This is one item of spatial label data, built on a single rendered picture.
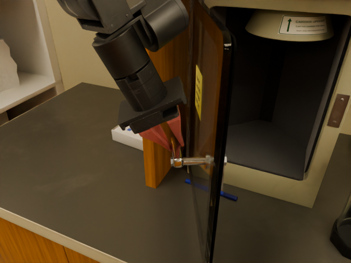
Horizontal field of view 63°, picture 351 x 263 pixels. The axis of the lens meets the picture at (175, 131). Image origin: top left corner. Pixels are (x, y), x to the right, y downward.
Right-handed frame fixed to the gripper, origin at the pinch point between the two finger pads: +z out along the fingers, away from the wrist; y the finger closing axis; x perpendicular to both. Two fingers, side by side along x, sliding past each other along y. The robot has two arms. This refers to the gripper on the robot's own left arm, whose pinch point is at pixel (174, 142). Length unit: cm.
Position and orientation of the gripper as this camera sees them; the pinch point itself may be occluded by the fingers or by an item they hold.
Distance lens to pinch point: 46.9
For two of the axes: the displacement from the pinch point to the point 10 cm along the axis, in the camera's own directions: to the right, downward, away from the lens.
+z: 4.0, 7.2, 5.6
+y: -9.1, 3.8, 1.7
